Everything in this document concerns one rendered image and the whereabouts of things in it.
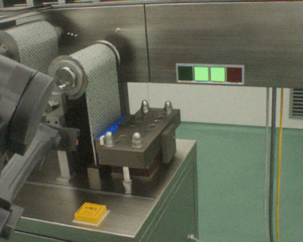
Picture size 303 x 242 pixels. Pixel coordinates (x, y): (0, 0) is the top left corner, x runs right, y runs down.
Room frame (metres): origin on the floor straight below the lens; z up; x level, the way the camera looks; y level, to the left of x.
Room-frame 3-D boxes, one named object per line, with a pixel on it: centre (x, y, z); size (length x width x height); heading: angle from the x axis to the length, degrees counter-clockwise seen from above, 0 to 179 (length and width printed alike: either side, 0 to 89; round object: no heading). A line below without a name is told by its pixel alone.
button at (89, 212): (1.06, 0.20, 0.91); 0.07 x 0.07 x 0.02; 69
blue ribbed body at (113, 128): (1.42, 0.15, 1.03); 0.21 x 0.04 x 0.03; 159
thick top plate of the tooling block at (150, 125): (1.42, 0.04, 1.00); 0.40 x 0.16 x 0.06; 159
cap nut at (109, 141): (1.28, 0.15, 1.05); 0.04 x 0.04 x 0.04
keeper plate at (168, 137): (1.40, -0.05, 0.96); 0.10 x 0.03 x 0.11; 159
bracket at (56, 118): (1.31, 0.31, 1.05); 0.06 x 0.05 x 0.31; 159
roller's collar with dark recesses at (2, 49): (1.40, 0.51, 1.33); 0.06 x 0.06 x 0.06; 69
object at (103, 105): (1.42, 0.17, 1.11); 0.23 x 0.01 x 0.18; 159
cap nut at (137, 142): (1.25, 0.06, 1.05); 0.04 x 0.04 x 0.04
